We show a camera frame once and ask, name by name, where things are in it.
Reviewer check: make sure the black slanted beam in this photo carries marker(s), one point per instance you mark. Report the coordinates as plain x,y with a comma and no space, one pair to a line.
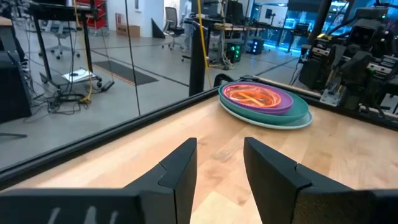
318,18

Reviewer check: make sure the black metal table frame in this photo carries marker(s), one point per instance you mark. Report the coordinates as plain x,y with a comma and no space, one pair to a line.
93,141

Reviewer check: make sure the blue lit computer tower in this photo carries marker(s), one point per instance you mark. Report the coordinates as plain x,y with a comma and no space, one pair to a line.
256,46

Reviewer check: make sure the green lit computer tower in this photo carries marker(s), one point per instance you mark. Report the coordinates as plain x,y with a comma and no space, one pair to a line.
234,53

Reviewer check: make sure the small translucent orange plate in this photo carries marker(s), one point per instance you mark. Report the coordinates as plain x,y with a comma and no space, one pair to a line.
258,98

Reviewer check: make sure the small translucent pink plate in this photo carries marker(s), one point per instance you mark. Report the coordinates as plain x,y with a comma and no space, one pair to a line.
228,91

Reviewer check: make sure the large teal plastic plate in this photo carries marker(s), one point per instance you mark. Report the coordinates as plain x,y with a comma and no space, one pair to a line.
298,109

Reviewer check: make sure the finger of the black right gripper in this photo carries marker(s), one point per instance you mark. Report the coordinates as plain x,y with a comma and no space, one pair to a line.
338,59
357,70

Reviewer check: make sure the black equipment box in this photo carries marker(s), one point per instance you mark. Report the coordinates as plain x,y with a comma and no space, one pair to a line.
14,87

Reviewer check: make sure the black wheeled stand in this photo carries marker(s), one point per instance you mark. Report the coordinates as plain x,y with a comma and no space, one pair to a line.
42,46

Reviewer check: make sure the dark floor mat orange edge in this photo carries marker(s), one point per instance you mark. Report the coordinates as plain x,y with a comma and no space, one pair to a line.
130,73

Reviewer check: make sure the cardboard box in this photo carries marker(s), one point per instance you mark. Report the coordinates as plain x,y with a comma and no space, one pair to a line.
129,31

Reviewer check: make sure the red tool cabinet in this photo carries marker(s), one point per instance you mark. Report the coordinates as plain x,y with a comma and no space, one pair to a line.
96,21

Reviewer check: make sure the white paper sheet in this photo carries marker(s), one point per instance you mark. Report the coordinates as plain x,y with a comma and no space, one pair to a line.
84,76

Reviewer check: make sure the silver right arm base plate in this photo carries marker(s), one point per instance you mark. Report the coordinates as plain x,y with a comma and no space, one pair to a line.
329,93

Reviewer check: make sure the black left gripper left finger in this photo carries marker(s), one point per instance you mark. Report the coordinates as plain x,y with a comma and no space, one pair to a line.
155,205

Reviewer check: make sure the large light blue plate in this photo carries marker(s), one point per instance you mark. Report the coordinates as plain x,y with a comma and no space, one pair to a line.
280,127

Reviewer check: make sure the large purple plastic plate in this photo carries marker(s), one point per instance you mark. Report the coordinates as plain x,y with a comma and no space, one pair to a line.
273,109

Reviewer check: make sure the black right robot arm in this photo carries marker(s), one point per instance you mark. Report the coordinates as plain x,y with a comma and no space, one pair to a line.
314,74

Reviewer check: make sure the grey office chair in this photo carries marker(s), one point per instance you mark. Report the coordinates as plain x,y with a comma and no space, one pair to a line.
62,32

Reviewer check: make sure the person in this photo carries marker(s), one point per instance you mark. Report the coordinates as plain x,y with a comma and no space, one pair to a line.
187,31

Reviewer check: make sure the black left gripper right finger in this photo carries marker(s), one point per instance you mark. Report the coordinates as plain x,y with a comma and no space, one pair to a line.
295,199

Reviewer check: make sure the black stand post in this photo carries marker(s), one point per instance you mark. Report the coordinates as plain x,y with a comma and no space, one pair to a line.
198,62

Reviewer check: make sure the black office chair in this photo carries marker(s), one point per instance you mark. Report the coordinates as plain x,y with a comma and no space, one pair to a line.
172,18

